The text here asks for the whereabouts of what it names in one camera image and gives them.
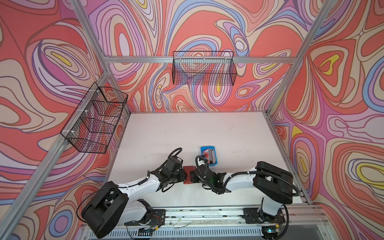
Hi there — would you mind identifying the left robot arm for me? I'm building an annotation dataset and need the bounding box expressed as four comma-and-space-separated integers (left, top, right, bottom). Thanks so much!
76, 148, 187, 239

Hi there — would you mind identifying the black wire basket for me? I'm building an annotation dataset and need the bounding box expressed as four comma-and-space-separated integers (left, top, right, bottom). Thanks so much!
61, 83, 128, 154
172, 51, 238, 86

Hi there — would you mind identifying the black wire basket left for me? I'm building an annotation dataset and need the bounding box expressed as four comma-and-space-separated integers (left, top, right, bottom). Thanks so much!
61, 83, 128, 154

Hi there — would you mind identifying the blue plastic card tray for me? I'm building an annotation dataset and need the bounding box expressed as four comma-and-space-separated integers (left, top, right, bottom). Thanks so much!
201, 146, 218, 166

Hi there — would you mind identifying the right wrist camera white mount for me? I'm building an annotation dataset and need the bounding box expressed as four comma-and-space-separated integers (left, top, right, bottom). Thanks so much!
198, 158, 209, 166

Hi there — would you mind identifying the black wire basket back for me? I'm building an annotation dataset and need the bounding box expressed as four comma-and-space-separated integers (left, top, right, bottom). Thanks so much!
172, 51, 238, 86

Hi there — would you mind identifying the stack of credit cards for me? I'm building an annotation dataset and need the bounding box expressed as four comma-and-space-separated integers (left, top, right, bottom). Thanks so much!
202, 149, 217, 165

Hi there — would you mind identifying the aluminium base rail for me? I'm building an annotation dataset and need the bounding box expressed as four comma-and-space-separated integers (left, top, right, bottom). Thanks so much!
103, 205, 336, 240

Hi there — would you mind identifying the aluminium cage frame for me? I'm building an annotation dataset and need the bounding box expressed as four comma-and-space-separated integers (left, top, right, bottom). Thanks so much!
1, 1, 323, 217

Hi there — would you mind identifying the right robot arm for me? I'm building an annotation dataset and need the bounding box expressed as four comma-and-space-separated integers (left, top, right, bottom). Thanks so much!
184, 156, 301, 224

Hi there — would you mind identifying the red leather card holder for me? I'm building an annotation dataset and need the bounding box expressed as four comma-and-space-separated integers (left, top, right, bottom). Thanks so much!
183, 166, 196, 185

